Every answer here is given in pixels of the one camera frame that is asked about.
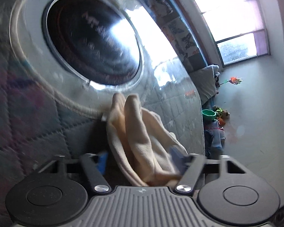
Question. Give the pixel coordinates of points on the stuffed toy pile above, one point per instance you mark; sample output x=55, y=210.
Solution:
x=221, y=115

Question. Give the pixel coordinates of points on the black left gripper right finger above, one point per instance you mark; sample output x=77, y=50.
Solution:
x=237, y=197

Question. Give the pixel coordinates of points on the left butterfly print cushion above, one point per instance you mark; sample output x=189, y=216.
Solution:
x=157, y=8

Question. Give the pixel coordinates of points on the cream fleece garment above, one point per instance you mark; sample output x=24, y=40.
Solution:
x=140, y=143

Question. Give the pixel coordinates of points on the window with frame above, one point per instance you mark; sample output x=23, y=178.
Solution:
x=233, y=29

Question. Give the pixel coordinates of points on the grey quilted star table cover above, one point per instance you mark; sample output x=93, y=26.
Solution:
x=33, y=126

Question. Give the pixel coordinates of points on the black round induction cooktop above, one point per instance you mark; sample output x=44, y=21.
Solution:
x=93, y=40

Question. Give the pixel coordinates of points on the green plastic bowl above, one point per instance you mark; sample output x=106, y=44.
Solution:
x=208, y=115

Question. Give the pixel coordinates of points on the grey pillow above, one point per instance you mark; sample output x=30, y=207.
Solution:
x=205, y=81

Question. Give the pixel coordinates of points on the butterfly print cushion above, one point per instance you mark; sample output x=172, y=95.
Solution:
x=157, y=8
x=182, y=40

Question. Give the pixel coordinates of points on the dark blue sofa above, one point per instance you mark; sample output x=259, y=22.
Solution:
x=184, y=84

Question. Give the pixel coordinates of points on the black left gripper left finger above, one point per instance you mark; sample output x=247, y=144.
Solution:
x=56, y=192

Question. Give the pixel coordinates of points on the right butterfly print cushion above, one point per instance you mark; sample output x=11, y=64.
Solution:
x=182, y=40

